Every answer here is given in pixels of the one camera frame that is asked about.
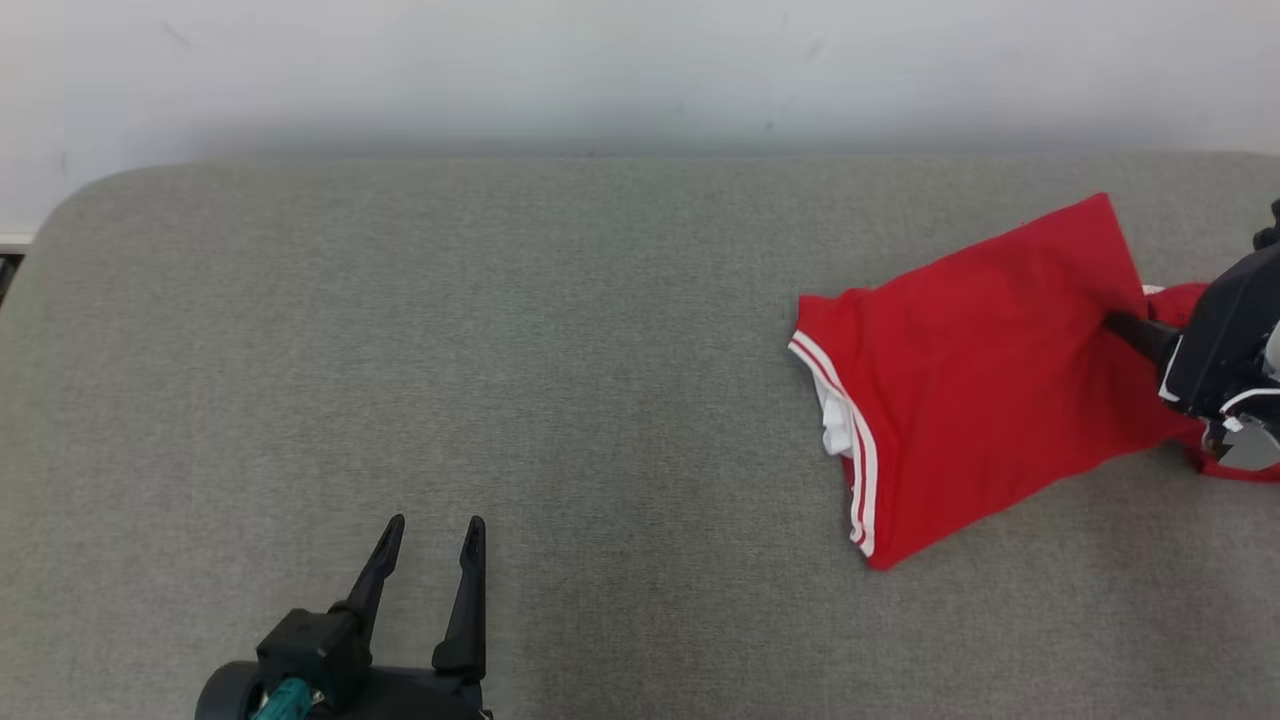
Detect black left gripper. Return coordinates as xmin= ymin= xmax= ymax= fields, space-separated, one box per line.
xmin=194 ymin=514 xmax=494 ymax=720

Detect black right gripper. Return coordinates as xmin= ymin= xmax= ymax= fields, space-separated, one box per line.
xmin=1103 ymin=244 xmax=1280 ymax=422

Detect red shorts with white stripe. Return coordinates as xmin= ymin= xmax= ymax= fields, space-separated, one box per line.
xmin=1140 ymin=283 xmax=1280 ymax=484

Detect red Bulls 23 jersey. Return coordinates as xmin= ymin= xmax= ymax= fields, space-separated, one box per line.
xmin=788 ymin=193 xmax=1207 ymax=572

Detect teal left camera connector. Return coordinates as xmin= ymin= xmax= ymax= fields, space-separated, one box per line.
xmin=250 ymin=677 xmax=317 ymax=720

